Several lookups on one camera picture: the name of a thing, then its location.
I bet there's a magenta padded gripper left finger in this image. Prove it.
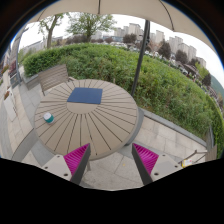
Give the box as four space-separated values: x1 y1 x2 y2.
41 143 92 186

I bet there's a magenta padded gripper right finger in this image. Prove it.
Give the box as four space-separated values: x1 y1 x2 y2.
131 142 184 186

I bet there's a white and teal mouse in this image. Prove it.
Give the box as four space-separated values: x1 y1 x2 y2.
43 112 54 124

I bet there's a blue square mouse pad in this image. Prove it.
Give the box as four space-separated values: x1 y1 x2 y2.
67 87 103 104

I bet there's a round slatted wooden table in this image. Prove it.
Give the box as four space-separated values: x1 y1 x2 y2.
35 79 139 160

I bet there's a green hedge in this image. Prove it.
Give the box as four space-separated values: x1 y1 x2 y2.
23 43 224 153

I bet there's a wooden slatted chair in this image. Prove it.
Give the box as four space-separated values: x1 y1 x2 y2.
38 64 75 93

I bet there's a black umbrella pole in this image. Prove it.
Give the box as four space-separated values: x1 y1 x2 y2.
131 20 150 97

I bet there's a beige patio umbrella canopy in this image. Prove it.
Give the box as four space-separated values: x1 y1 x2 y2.
29 0 215 51

